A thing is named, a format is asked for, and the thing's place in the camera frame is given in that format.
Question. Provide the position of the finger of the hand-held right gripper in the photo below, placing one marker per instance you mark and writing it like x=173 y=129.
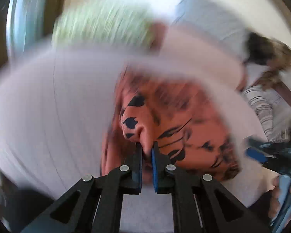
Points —
x=256 y=154

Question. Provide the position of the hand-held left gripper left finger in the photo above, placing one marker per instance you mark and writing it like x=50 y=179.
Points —
x=137 y=165

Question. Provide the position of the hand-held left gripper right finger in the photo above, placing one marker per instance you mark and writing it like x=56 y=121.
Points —
x=155 y=167

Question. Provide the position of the orange floral garment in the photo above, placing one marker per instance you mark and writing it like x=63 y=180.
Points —
x=174 y=116

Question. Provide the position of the person's right hand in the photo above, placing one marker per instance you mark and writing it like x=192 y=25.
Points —
x=273 y=199

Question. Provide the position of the white quilted sofa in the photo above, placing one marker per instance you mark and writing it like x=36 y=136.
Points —
x=51 y=102

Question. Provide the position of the grey cushion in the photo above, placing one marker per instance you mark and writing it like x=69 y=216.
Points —
x=208 y=21

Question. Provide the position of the green floral pillow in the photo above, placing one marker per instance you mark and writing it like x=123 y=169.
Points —
x=99 y=26

